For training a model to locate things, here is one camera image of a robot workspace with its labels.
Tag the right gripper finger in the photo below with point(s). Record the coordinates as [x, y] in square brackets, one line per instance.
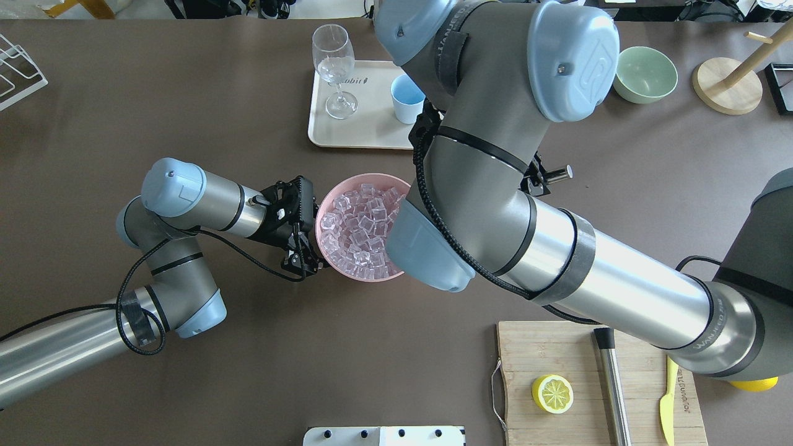
[534, 182]

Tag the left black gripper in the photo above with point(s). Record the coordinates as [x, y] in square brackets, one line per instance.
[277, 232]

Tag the pink bowl of ice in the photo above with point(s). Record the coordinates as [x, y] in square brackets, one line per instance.
[354, 222]

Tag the silver metal ice scoop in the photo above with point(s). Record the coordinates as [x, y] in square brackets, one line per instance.
[547, 177]

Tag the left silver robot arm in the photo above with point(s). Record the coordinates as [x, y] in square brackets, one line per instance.
[170, 288]

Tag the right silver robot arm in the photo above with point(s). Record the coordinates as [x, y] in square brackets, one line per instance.
[496, 75]

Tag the light blue plastic cup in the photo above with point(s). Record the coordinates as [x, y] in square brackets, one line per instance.
[408, 99]

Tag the white cup rack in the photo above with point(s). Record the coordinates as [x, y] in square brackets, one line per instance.
[20, 74]

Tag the green ceramic bowl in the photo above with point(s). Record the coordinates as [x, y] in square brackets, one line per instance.
[644, 75]

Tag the cream serving tray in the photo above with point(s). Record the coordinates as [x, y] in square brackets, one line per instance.
[374, 125]

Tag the steel muddler black tip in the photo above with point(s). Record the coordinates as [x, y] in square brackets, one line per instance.
[605, 340]

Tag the clear wine glass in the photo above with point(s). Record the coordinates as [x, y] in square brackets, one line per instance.
[333, 59]

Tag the half lemon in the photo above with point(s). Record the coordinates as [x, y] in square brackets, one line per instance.
[553, 393]

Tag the wooden glass holder stand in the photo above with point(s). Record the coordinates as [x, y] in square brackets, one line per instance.
[731, 86]

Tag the yellow plastic knife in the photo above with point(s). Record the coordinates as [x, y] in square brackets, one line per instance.
[666, 404]

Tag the black glass tray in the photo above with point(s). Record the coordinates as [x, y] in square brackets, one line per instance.
[778, 76]

